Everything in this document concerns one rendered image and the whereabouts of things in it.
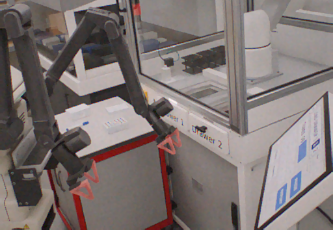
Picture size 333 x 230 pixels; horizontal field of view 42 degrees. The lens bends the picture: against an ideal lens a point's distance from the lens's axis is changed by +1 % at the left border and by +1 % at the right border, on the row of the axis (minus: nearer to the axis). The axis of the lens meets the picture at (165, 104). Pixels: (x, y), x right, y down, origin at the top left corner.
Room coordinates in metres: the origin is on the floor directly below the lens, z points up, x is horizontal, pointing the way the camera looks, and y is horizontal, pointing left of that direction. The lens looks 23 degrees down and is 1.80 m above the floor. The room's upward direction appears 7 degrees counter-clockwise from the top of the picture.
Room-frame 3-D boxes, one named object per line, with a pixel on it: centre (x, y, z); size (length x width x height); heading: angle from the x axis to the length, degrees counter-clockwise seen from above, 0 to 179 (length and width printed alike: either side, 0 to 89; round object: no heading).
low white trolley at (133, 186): (2.28, 0.43, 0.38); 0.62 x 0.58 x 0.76; 28
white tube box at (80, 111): (2.43, 0.54, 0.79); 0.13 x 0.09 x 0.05; 123
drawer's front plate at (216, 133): (1.78, -0.18, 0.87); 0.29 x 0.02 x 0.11; 28
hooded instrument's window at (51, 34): (3.73, 0.47, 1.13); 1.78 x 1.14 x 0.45; 28
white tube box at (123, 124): (2.19, 0.30, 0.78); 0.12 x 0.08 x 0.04; 115
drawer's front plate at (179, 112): (2.06, -0.03, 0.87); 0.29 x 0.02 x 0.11; 28
